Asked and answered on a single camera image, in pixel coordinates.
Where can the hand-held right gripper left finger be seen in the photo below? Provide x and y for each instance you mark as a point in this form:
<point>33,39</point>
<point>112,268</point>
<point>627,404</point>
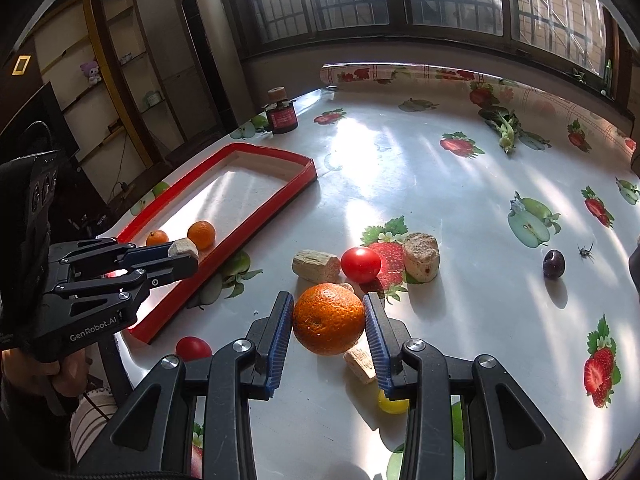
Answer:
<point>281,345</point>

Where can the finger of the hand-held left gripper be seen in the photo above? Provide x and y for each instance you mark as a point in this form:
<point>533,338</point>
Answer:
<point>145,256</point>
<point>170,270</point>

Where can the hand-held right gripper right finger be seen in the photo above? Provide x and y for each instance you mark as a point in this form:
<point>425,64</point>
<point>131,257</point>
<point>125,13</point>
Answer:
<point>375,345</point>

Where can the pale beige chunk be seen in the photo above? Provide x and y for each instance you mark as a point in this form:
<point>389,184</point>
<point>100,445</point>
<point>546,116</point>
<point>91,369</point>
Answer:
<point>184,247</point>

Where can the big orange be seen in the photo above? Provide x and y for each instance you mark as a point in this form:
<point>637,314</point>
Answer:
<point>327,320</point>

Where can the yellow-green grape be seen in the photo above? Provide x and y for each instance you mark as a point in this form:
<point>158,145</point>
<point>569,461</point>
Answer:
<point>392,405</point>

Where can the red tomato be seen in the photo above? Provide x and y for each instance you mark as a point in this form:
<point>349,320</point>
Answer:
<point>191,347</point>
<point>360,265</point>

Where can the round bread-like chunk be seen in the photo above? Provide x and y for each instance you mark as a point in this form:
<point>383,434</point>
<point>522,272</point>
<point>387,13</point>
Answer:
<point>421,257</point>

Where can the red rimmed tray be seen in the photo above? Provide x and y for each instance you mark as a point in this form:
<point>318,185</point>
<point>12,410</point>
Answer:
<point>265,220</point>

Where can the dark purple grape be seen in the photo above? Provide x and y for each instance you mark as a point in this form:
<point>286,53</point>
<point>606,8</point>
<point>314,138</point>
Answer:
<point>554,264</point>

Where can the person's left hand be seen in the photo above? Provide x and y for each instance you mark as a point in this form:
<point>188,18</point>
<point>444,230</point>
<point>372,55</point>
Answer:
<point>65,375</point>

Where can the small mandarin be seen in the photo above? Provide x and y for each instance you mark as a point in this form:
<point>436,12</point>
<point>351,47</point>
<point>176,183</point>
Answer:
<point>156,238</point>

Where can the speckled cork piece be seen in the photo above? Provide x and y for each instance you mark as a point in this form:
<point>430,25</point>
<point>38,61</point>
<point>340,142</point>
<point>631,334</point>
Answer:
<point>360,366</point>

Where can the larger mandarin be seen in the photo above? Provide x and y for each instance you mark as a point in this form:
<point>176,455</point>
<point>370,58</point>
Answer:
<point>201,234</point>

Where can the rectangular beige chunk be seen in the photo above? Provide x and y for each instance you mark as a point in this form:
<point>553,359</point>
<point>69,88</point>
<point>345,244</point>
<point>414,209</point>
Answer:
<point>315,266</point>

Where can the pale green container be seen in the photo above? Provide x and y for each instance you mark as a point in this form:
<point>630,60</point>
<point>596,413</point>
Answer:
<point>152,98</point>

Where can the wooden shelf unit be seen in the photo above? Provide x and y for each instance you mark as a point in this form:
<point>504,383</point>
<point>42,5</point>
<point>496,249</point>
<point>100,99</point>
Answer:
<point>75,105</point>

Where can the striped clothing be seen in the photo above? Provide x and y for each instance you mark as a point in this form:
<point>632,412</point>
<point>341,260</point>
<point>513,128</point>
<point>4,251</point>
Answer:
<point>92,425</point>

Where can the fruit print tablecloth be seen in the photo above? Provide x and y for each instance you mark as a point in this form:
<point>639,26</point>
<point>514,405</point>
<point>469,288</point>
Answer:
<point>425,185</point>

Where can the dark red jar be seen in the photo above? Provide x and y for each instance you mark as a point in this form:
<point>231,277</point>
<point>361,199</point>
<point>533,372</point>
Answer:
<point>281,117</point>

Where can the purple plush toy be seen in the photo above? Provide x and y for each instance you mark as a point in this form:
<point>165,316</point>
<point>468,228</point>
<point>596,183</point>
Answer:
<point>91,72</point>

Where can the standing air conditioner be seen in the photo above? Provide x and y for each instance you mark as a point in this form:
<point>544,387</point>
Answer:
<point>215,60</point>

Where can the black toy fly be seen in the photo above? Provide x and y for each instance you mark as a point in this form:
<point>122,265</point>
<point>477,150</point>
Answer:
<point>585,251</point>

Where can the green leafy vegetable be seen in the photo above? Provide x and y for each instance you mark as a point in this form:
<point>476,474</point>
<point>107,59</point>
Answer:
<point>506,132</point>

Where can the green bottle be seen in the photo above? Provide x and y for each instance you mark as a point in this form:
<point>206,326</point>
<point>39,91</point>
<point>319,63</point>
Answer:
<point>608,77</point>

